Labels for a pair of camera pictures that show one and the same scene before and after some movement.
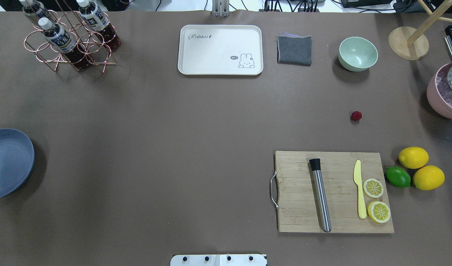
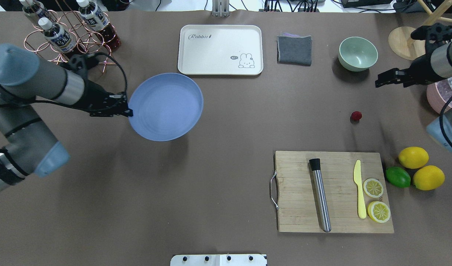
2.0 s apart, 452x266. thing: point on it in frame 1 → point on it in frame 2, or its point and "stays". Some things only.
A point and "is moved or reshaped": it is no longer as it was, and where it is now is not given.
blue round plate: x=12 y=160 is moved or reshaped
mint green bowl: x=357 y=54 stays
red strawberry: x=356 y=115 stays
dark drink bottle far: x=35 y=9 stays
